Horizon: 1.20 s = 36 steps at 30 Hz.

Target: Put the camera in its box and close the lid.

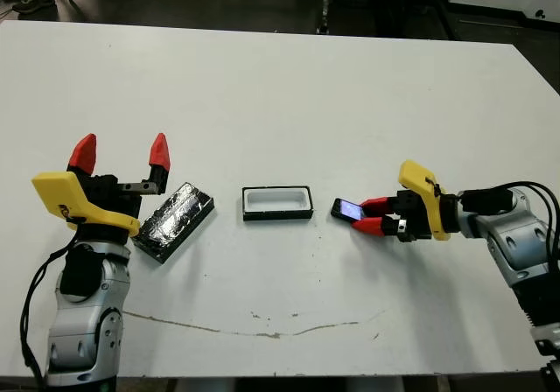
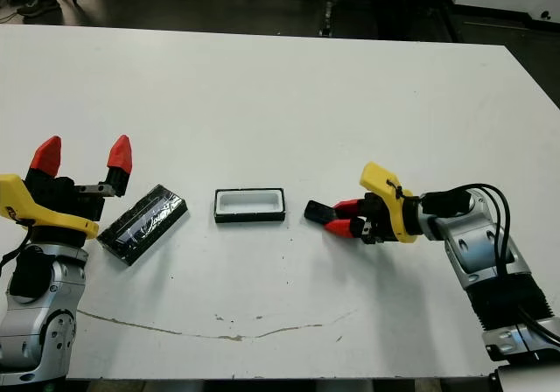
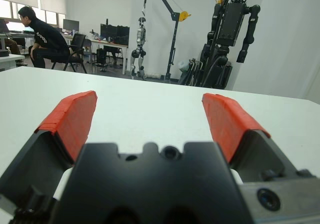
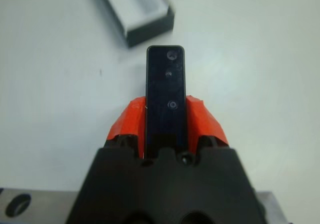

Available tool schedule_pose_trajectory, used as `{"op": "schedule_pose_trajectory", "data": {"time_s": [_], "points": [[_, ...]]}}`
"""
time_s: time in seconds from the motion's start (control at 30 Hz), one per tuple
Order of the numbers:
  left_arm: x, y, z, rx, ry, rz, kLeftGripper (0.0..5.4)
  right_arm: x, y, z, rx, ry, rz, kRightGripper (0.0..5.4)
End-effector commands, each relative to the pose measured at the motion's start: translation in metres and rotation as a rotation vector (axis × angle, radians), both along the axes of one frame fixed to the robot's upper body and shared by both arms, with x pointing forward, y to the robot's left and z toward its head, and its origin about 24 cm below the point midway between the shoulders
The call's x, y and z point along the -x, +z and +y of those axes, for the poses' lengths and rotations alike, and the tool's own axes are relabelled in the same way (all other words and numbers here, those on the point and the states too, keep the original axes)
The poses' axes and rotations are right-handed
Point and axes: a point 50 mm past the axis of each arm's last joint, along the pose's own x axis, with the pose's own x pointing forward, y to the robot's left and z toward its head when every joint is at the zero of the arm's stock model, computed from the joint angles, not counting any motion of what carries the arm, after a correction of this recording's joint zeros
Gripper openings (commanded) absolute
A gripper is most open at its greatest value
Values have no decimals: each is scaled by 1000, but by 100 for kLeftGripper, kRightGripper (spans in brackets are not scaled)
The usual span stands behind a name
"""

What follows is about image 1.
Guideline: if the black box base white liner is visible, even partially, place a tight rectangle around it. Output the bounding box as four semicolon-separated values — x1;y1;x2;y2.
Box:
241;185;316;223

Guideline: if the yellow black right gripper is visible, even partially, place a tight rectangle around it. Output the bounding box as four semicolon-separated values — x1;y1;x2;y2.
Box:
348;159;463;244

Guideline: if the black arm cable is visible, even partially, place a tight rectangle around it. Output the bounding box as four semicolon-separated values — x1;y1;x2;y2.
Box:
454;181;560;222
19;234;84;387

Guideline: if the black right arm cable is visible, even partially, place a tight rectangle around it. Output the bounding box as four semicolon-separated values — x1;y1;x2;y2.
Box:
454;181;560;222

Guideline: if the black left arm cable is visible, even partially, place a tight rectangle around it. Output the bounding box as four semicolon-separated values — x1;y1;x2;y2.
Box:
19;234;84;387

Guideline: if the black taped box lid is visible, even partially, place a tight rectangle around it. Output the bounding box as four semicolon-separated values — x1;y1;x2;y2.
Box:
132;182;217;265

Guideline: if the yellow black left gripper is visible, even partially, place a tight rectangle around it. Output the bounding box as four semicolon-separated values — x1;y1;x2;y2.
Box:
31;132;172;244

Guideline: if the metal stand post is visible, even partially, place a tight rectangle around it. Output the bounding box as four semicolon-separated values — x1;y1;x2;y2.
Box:
315;0;333;35

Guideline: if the dark sneaker shoe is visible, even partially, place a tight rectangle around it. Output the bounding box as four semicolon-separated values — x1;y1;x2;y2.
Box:
11;0;54;15

